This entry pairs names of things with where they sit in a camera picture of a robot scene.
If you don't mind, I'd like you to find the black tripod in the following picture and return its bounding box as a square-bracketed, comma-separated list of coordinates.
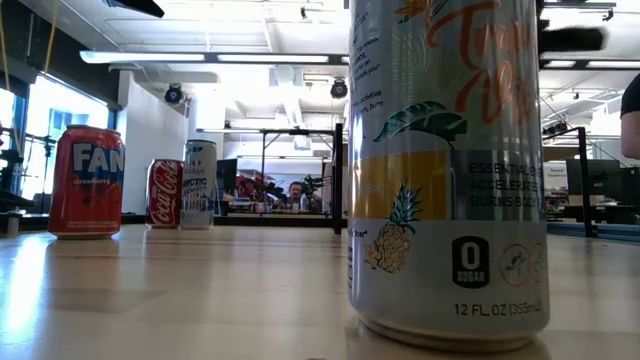
[22, 130, 57, 215]

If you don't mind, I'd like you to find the black table frame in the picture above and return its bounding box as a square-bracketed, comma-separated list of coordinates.
[19, 212, 350, 232]

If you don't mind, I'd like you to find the red Coca-Cola can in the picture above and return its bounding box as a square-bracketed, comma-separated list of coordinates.
[144, 158, 185, 230]

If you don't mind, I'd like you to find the wooden shelf black metal frame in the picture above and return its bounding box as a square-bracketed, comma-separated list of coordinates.
[332, 122, 597, 239]

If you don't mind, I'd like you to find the overhead light bar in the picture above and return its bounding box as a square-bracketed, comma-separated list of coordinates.
[78, 48, 640, 71]

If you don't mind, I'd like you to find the Celsius Tropical Vibe can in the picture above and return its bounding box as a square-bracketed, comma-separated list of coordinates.
[347, 0, 551, 354]

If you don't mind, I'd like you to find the red Fanta strawberry can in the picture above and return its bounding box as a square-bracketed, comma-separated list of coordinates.
[47, 124, 126, 241]

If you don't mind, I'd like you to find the Celsius Arctic Vibe can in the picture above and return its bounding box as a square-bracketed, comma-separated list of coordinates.
[179, 139, 219, 231]

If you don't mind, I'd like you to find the white paper sign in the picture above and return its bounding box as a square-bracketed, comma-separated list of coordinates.
[543, 160, 569, 193]

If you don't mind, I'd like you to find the blue floor mat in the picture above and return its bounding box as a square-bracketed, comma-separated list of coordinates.
[546, 221, 640, 244]

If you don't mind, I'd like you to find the black background monitor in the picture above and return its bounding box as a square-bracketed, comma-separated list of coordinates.
[565, 158, 622, 197]
[216, 158, 239, 197]

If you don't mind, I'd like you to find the yellow hanging cable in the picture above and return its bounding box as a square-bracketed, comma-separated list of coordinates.
[43, 0, 60, 75]

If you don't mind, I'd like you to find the person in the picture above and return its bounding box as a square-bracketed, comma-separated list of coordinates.
[619, 73, 640, 161]
[284, 180, 311, 211]

